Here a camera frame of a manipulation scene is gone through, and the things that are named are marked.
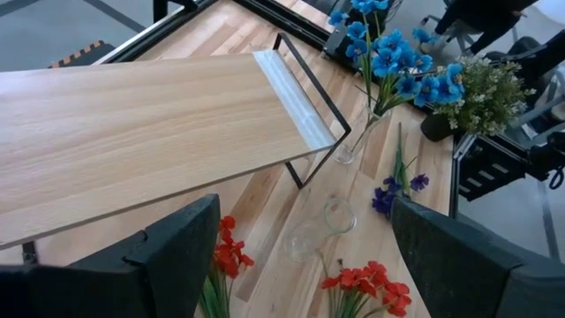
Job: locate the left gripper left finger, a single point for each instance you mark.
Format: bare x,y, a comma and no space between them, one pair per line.
132,282

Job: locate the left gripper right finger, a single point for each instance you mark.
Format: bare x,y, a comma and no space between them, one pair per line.
463,274

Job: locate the red artificial flower bunch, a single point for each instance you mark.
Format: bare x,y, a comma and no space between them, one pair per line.
375,276
227,258

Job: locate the purple artificial flower bunch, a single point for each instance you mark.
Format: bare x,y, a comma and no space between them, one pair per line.
383,199

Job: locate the clear glass vase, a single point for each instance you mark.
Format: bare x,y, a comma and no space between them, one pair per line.
353,148
304,238

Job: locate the blue artificial flower bunch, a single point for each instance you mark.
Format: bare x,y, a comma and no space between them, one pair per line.
386,62

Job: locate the potted plant small white flowers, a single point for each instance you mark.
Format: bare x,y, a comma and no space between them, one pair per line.
485,97

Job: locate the black floor mat striped edge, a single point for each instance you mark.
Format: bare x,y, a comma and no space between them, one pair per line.
84,54

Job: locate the grey office chair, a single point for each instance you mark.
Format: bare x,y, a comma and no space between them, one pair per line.
459,35

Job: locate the person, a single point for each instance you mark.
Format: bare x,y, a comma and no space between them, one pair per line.
481,13

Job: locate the wooden shelf black metal frame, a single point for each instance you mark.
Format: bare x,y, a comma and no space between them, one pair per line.
132,132

